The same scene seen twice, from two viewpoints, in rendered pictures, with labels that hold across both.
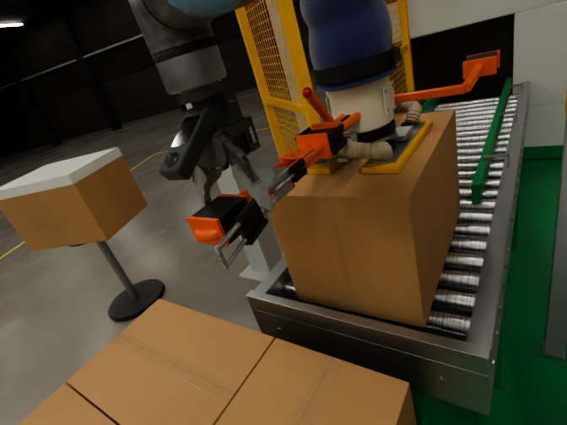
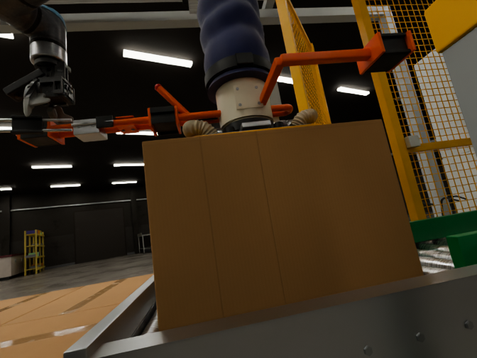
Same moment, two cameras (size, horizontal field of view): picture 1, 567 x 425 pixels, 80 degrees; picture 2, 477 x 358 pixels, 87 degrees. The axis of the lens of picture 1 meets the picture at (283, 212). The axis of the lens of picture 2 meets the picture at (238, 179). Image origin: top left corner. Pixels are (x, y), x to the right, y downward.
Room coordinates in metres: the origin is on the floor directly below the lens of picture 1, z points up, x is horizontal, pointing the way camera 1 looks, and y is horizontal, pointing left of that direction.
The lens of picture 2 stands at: (0.35, -0.75, 0.74)
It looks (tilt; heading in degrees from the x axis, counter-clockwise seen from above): 10 degrees up; 40
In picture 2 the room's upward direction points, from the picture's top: 9 degrees counter-clockwise
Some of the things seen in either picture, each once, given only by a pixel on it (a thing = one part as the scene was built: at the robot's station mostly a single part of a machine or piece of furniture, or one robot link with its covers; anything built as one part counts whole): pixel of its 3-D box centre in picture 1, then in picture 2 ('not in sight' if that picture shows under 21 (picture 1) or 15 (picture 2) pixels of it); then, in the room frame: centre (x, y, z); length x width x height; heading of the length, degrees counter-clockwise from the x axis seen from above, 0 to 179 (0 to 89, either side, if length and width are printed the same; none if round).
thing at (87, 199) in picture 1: (73, 199); not in sight; (2.03, 1.17, 0.82); 0.60 x 0.40 x 0.40; 69
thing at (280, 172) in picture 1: (271, 185); (91, 130); (0.62, 0.01, 1.07); 0.07 x 0.07 x 0.04; 48
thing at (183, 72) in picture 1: (191, 72); (50, 59); (0.54, 0.06, 1.31); 0.10 x 0.09 x 0.05; 48
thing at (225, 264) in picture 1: (270, 202); (50, 123); (0.53, 0.02, 1.08); 0.31 x 0.03 x 0.05; 151
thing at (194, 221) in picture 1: (223, 218); (42, 133); (0.53, 0.10, 1.08); 0.08 x 0.07 x 0.05; 138
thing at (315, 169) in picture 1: (338, 143); not in sight; (1.03, -0.23, 0.97); 0.34 x 0.10 x 0.05; 138
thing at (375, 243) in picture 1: (376, 204); (265, 216); (0.99, -0.30, 0.75); 0.60 x 0.40 x 0.40; 140
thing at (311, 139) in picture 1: (321, 140); (165, 121); (0.78, -0.14, 1.08); 0.10 x 0.08 x 0.06; 48
